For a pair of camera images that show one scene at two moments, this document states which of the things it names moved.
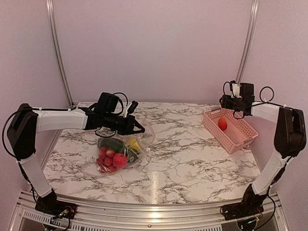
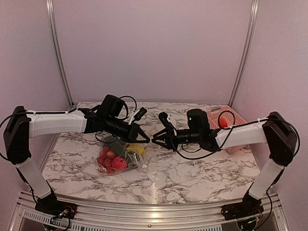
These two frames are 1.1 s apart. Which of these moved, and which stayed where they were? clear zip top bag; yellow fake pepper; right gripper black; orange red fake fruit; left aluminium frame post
Moved: right gripper black; clear zip top bag; yellow fake pepper
Stayed: left aluminium frame post; orange red fake fruit
